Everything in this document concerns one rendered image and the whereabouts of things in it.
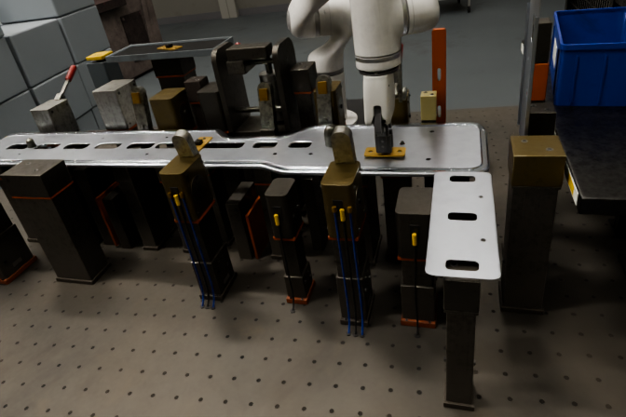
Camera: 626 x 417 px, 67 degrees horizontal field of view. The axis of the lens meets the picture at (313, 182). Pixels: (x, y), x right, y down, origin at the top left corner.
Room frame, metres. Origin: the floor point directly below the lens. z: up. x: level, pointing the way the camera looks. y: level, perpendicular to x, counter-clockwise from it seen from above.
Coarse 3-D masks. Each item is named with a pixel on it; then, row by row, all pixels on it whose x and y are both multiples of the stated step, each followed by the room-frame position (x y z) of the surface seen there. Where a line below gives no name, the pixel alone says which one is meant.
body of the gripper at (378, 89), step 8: (360, 72) 0.86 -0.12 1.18; (384, 72) 0.83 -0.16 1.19; (392, 72) 0.83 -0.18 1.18; (368, 80) 0.83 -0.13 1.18; (376, 80) 0.82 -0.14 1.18; (384, 80) 0.82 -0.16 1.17; (392, 80) 0.85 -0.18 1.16; (368, 88) 0.83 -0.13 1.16; (376, 88) 0.82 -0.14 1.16; (384, 88) 0.82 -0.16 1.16; (392, 88) 0.85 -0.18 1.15; (368, 96) 0.83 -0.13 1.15; (376, 96) 0.82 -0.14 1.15; (384, 96) 0.82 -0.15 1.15; (392, 96) 0.85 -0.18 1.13; (368, 104) 0.83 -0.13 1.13; (376, 104) 0.82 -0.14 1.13; (384, 104) 0.82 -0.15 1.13; (392, 104) 0.85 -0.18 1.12; (368, 112) 0.83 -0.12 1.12; (384, 112) 0.82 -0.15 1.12; (392, 112) 0.85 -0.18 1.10; (368, 120) 0.83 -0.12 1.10
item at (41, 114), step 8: (48, 104) 1.43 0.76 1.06; (56, 104) 1.42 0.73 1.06; (64, 104) 1.44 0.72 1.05; (32, 112) 1.40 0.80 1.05; (40, 112) 1.38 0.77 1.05; (48, 112) 1.38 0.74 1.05; (56, 112) 1.40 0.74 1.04; (64, 112) 1.43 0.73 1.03; (72, 112) 1.45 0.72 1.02; (40, 120) 1.39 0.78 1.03; (48, 120) 1.38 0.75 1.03; (56, 120) 1.39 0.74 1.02; (64, 120) 1.42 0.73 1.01; (72, 120) 1.44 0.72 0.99; (40, 128) 1.39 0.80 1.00; (48, 128) 1.38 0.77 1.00; (56, 128) 1.38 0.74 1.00; (64, 128) 1.41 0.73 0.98; (72, 128) 1.43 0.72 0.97
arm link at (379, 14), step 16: (352, 0) 0.85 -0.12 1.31; (368, 0) 0.83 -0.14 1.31; (384, 0) 0.83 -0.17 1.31; (400, 0) 0.84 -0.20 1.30; (352, 16) 0.86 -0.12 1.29; (368, 16) 0.83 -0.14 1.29; (384, 16) 0.83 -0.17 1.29; (400, 16) 0.83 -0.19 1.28; (368, 32) 0.83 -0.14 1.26; (384, 32) 0.83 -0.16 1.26; (400, 32) 0.83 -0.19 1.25; (368, 48) 0.83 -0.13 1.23; (384, 48) 0.82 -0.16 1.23; (400, 48) 0.85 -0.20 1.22
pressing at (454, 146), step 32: (320, 128) 1.05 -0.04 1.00; (352, 128) 1.02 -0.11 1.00; (416, 128) 0.97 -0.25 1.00; (448, 128) 0.94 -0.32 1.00; (480, 128) 0.92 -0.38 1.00; (0, 160) 1.19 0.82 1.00; (64, 160) 1.12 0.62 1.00; (96, 160) 1.08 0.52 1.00; (128, 160) 1.05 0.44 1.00; (160, 160) 1.02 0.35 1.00; (224, 160) 0.96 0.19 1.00; (256, 160) 0.94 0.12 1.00; (288, 160) 0.91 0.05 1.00; (320, 160) 0.89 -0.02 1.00; (384, 160) 0.84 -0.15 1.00; (416, 160) 0.82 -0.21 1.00; (448, 160) 0.80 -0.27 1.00; (480, 160) 0.78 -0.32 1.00
